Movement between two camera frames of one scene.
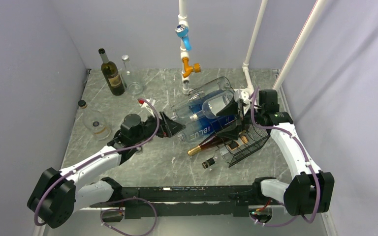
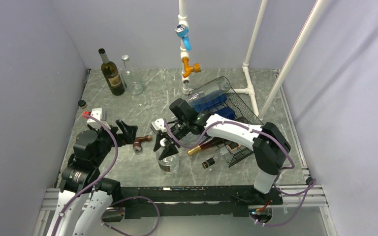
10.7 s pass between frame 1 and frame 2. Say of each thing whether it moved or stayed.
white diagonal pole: stayed
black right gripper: moved
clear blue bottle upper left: stayed
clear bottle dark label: stayed
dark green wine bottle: stayed
